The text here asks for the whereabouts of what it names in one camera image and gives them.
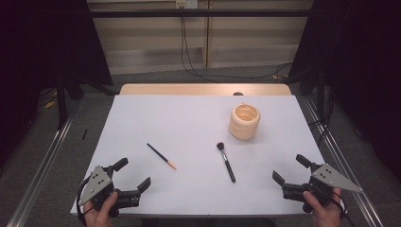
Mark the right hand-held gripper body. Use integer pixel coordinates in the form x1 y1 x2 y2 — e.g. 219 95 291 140
281 163 363 214

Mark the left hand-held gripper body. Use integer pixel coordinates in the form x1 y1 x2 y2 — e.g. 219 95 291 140
77 165 142 218

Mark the thin black makeup pencil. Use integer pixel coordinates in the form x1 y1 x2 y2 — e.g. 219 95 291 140
146 143 178 171

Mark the black makeup brush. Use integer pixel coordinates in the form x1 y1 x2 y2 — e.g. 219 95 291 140
216 142 236 183

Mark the ribbed beige brush holder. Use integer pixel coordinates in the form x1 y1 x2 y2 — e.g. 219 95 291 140
228 102 261 141

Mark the person's left hand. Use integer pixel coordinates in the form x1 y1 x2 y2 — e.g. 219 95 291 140
82 190 119 227

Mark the person's right hand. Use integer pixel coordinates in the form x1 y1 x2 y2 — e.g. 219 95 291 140
302 187 345 227

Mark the white table cover sheet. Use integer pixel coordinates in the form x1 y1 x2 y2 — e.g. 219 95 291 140
69 94 329 218

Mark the black curtain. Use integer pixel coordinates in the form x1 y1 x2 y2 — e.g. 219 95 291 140
288 0 401 183
0 0 113 166

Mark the aluminium floor rail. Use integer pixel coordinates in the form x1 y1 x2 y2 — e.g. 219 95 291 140
302 96 385 227
6 99 81 227

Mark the black cable by stand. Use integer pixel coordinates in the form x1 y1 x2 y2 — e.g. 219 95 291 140
309 94 334 148

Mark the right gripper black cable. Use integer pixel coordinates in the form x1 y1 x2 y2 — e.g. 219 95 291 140
330 191 357 227

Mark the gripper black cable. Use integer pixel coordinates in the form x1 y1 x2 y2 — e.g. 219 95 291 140
76 176 93 227
330 191 357 227

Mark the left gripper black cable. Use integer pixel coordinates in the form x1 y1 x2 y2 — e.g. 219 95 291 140
76 176 93 227

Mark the black stand post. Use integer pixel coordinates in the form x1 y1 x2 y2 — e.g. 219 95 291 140
55 75 69 131
316 67 326 121

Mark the black floor cable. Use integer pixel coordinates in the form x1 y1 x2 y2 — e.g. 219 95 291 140
183 16 294 80
180 16 220 84

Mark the black horizontal frame bar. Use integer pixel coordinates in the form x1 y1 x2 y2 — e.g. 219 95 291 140
89 9 314 19

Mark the white wall socket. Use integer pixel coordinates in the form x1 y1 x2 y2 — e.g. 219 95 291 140
175 0 199 9

